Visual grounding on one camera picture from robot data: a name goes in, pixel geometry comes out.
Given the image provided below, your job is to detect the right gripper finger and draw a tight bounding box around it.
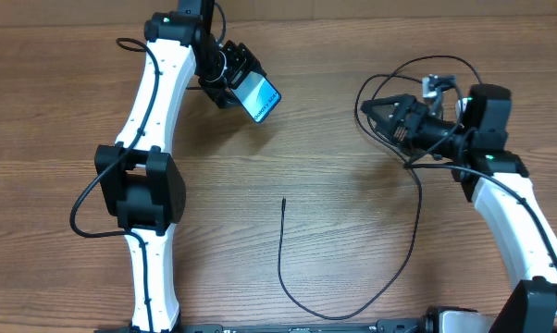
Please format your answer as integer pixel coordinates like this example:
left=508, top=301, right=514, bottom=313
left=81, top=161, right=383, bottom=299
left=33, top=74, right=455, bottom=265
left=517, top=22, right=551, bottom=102
left=361, top=93, right=413, bottom=121
left=375, top=117, right=406, bottom=151

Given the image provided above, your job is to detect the Samsung Galaxy smartphone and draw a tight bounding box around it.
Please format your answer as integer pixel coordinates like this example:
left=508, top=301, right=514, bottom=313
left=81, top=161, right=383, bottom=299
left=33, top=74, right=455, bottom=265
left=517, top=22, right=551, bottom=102
left=230, top=71, right=281, bottom=123

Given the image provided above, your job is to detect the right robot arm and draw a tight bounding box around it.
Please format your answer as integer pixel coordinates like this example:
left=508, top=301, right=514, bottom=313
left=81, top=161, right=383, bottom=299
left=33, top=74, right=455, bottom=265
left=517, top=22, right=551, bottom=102
left=360, top=78, right=557, bottom=332

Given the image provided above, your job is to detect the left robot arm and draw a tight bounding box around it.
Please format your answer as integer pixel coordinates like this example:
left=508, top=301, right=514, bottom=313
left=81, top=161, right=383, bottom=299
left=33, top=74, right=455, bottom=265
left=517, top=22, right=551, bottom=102
left=92, top=1, right=281, bottom=332

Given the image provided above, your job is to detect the white charger plug adapter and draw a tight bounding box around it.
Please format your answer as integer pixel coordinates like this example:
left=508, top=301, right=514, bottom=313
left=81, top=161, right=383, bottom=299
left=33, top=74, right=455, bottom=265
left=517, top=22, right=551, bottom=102
left=455, top=97, right=470, bottom=122

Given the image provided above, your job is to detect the black USB charging cable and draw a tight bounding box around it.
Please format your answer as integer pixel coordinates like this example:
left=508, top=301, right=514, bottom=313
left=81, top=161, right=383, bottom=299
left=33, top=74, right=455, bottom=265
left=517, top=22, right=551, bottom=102
left=277, top=55, right=485, bottom=322

